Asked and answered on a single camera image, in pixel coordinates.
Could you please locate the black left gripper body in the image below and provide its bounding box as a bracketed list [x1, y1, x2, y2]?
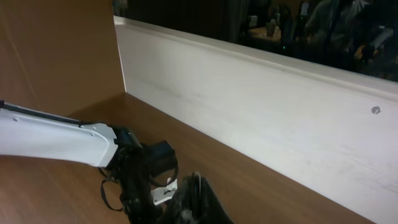
[118, 147, 162, 224]

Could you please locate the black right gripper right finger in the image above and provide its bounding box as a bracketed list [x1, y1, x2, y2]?
[194, 172, 233, 224]

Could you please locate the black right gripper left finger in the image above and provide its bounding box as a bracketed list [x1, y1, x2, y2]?
[161, 176, 196, 224]

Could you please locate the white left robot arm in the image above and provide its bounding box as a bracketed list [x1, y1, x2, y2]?
[1, 101, 162, 223]

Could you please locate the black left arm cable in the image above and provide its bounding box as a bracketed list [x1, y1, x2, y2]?
[0, 100, 94, 127]

